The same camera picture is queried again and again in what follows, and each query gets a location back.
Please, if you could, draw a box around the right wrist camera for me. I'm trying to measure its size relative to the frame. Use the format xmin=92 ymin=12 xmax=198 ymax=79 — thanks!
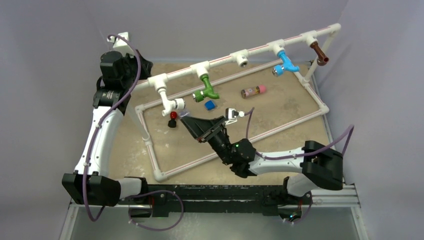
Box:
xmin=224 ymin=108 xmax=246 ymax=126

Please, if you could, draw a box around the clear plastic cup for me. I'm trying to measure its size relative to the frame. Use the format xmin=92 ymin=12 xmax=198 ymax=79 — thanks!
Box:
xmin=178 ymin=109 xmax=190 ymax=119

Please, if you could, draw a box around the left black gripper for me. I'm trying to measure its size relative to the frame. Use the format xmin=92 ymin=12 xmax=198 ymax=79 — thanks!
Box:
xmin=120 ymin=49 xmax=152 ymax=88

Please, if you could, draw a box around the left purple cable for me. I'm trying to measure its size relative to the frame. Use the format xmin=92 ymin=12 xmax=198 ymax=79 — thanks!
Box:
xmin=82 ymin=33 xmax=143 ymax=223

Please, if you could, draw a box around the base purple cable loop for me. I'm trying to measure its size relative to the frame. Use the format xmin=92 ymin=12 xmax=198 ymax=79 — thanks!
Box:
xmin=127 ymin=190 xmax=185 ymax=232

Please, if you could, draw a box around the white pvc pipe frame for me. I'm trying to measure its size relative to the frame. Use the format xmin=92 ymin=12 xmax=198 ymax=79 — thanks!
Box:
xmin=135 ymin=23 xmax=342 ymax=183

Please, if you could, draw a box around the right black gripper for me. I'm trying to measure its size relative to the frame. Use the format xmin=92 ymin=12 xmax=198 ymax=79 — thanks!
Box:
xmin=180 ymin=116 xmax=234 ymax=166

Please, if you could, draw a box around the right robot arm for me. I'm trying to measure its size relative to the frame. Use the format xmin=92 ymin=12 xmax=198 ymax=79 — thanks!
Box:
xmin=181 ymin=116 xmax=343 ymax=204

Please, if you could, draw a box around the green water faucet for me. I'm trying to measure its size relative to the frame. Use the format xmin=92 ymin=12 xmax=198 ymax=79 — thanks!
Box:
xmin=192 ymin=73 xmax=220 ymax=103

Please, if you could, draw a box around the blue cube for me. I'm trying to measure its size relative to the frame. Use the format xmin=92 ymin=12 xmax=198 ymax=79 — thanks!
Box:
xmin=204 ymin=100 xmax=217 ymax=111

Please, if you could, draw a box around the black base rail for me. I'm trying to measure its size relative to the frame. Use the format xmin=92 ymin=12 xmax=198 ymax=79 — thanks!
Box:
xmin=118 ymin=179 xmax=312 ymax=219

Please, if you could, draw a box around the white water faucet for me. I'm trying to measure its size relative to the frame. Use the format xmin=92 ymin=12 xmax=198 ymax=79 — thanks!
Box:
xmin=157 ymin=87 xmax=186 ymax=117

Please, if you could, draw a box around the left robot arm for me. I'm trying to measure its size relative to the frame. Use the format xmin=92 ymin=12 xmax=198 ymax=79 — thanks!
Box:
xmin=61 ymin=51 xmax=153 ymax=207

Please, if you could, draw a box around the brown water faucet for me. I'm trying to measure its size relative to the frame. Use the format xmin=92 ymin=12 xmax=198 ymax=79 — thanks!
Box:
xmin=310 ymin=41 xmax=330 ymax=66

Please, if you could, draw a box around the red black small object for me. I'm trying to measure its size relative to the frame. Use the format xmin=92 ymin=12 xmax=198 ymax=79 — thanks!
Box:
xmin=167 ymin=111 xmax=178 ymax=128

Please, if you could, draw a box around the blue water faucet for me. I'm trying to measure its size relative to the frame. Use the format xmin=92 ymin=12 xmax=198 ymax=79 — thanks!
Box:
xmin=272 ymin=50 xmax=300 ymax=77

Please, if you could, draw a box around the pink capped bottle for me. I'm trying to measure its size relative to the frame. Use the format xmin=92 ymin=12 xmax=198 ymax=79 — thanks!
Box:
xmin=240 ymin=85 xmax=267 ymax=99

